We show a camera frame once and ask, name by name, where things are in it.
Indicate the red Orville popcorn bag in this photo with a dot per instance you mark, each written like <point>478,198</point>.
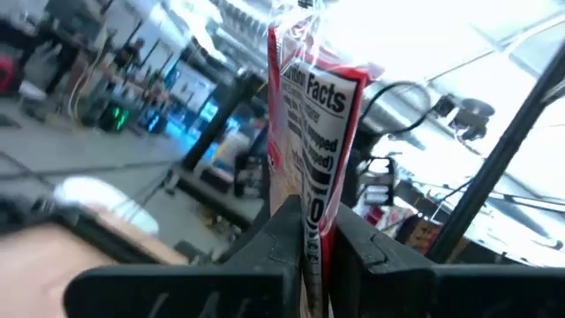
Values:
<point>318,132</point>

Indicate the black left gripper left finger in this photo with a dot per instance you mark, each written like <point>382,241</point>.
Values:
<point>265,274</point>

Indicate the black monitor pole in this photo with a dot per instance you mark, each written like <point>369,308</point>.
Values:
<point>216,123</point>

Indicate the grey side desk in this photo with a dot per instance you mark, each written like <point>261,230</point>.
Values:
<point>212,190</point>

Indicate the green-lit black computer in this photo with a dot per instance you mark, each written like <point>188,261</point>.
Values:
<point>115,119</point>

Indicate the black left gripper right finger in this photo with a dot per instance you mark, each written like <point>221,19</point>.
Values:
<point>366,274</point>

